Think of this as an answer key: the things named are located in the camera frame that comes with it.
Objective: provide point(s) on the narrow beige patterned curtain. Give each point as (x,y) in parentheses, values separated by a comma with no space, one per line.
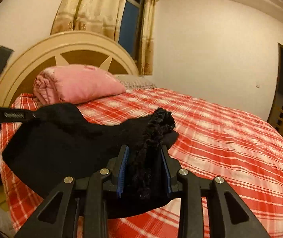
(148,29)

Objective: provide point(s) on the red plaid bed sheet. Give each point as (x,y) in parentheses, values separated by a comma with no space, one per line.
(230,153)

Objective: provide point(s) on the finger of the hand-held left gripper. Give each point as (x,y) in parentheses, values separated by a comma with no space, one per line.
(12,116)

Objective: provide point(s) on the beige wooden headboard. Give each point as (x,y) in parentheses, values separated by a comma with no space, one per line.
(32,57)

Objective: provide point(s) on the pink folded quilt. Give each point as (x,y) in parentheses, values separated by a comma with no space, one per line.
(81,84)

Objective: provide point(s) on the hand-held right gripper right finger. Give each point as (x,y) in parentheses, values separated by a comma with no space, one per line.
(166,176)

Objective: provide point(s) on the grey pillow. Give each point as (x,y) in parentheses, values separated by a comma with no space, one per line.
(136,83)

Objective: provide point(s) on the wide beige patterned curtain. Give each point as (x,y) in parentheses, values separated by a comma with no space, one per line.
(89,7)

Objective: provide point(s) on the dark window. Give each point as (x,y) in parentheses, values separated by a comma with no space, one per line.
(131,17)

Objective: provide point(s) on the black pants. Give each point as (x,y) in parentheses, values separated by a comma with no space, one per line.
(69,148)

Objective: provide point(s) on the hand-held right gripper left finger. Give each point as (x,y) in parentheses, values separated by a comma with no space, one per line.
(122,176)

